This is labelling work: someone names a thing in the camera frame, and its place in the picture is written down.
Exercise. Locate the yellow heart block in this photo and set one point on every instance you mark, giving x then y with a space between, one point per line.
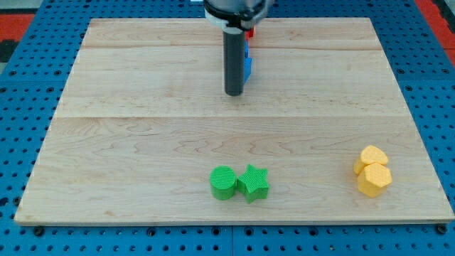
369 155

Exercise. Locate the light wooden board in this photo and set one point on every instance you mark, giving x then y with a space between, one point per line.
143 120

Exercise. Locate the blue block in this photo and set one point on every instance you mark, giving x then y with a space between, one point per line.
248 63

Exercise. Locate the yellow hexagon block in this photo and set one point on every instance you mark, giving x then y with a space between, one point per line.
374 180

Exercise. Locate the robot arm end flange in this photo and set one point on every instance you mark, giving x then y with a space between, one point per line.
236 16

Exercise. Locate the green star block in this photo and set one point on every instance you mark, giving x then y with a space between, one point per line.
253 183

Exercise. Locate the red block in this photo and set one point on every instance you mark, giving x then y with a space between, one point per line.
249 34

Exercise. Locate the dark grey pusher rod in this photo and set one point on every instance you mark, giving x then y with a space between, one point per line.
234 62

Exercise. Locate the green cylinder block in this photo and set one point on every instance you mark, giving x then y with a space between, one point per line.
223 182

